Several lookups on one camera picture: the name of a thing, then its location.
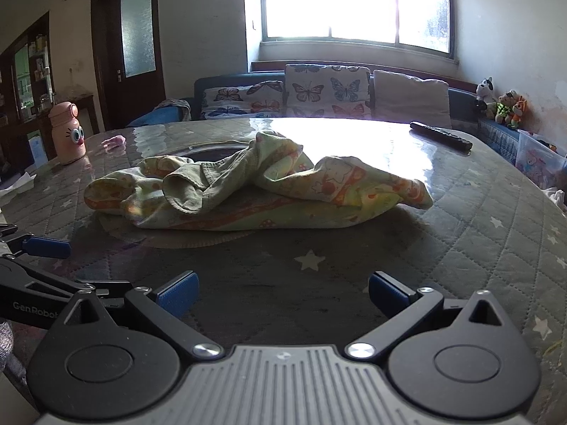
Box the clear plastic storage bin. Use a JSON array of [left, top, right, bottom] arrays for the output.
[[516, 129, 567, 191]]

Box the black and white plush cow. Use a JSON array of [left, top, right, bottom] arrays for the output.
[[475, 76, 497, 113]]

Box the black round glass plate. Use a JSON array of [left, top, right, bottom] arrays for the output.
[[177, 142, 249, 160]]

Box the dark wooden display cabinet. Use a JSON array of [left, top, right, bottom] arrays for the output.
[[0, 11, 56, 173]]

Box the dark wooden door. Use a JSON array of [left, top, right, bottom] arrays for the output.
[[91, 0, 165, 136]]

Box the black remote control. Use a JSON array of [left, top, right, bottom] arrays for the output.
[[410, 121, 474, 153]]

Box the plush bear in green vest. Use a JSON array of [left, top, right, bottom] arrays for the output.
[[494, 90, 519, 125]]

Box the light blue box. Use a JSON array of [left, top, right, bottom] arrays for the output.
[[27, 130, 49, 169]]

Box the white pink garment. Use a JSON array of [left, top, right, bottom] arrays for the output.
[[543, 188, 567, 213]]

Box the window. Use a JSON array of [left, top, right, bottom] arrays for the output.
[[243, 0, 457, 60]]

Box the beige cushion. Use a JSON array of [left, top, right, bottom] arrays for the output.
[[372, 69, 453, 128]]

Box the blue blanket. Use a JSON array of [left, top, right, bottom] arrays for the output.
[[126, 108, 193, 128]]

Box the dark blue sofa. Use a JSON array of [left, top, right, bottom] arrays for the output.
[[126, 73, 523, 164]]

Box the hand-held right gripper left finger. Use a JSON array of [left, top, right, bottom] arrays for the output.
[[57, 271, 226, 361]]

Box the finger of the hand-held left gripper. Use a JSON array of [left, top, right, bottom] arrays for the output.
[[0, 226, 72, 260], [0, 259, 131, 297]]

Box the wooden side cabinet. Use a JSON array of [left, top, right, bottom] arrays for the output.
[[55, 93, 100, 138]]

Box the square butterfly print cushion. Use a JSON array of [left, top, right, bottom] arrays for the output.
[[283, 64, 372, 120]]

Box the wide butterfly print cushion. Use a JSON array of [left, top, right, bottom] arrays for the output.
[[201, 80, 286, 120]]

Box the grey patterned cloth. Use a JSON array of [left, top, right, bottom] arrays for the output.
[[155, 98, 192, 121]]

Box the pink cartoon face bottle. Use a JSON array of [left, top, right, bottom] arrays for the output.
[[48, 101, 87, 165]]

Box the white paper sheet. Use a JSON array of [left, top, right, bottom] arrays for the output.
[[0, 172, 37, 206]]

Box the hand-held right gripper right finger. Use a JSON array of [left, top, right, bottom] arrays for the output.
[[346, 271, 510, 361]]

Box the orange plush toy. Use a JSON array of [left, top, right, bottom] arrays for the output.
[[509, 96, 530, 130]]

